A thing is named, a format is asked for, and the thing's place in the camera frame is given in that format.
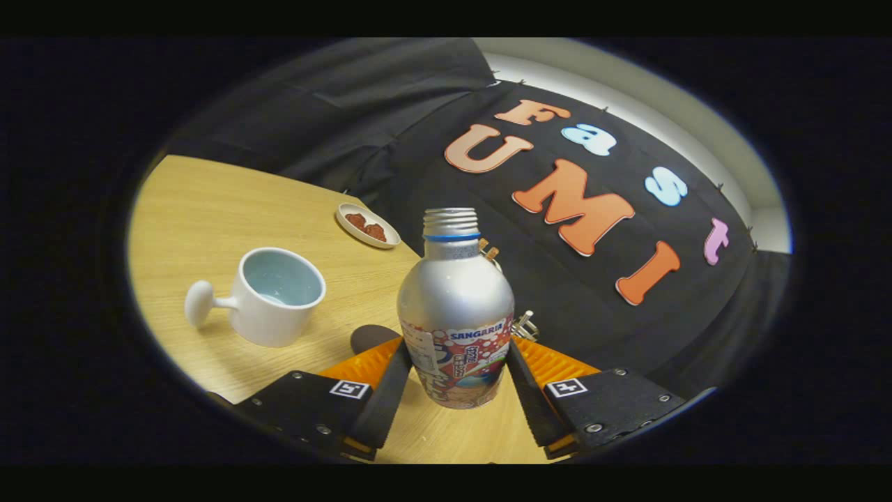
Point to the black backdrop cloth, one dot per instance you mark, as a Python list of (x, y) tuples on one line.
[(390, 125)]

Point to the dark round coaster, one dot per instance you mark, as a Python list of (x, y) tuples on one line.
[(369, 337)]

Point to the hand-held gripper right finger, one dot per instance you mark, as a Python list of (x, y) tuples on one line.
[(533, 404)]

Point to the silver juice bottle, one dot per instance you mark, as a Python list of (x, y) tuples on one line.
[(453, 293)]

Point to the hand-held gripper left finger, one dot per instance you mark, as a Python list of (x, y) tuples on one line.
[(387, 401)]

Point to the wooden table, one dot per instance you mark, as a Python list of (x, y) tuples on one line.
[(209, 202)]

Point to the reddish brown snack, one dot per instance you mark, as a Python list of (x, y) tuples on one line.
[(375, 233), (356, 221)]

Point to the white cup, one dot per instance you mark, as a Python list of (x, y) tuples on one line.
[(268, 324)]

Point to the white oval plate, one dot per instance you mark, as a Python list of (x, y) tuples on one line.
[(348, 226)]

